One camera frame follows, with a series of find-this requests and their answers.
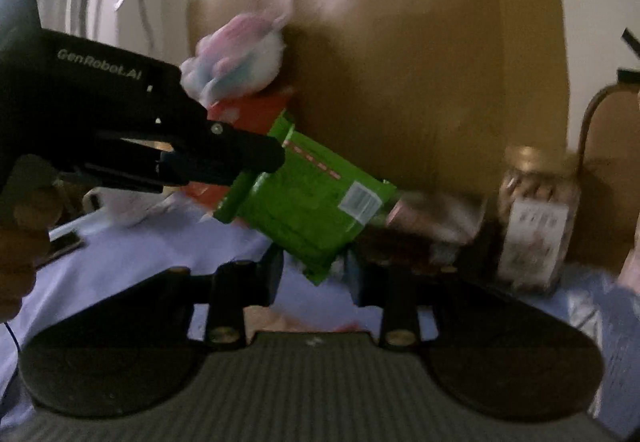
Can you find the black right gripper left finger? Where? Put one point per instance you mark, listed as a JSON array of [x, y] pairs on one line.
[[235, 286]]

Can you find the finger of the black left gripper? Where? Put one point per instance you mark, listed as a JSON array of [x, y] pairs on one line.
[[217, 154]]

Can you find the white enamel mug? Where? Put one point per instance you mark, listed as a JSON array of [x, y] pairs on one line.
[[122, 207]]

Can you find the red gift bag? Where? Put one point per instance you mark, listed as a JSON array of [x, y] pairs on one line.
[[255, 113]]

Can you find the black cardboard storage box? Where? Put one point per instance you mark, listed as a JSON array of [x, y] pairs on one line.
[[418, 231]]

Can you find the pastel plush toy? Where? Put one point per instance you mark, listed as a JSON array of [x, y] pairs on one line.
[[239, 59]]

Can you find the person's left hand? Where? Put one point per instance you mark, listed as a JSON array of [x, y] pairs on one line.
[[30, 206]]

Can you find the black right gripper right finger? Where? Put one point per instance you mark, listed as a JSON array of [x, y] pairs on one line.
[[395, 293]]

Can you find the brown paper backdrop sheet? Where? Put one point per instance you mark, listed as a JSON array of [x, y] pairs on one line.
[[427, 94]]

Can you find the clear nut jar gold lid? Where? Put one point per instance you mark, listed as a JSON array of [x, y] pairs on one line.
[[537, 205]]

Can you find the green snack packet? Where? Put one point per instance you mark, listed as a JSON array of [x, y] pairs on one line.
[[312, 206]]

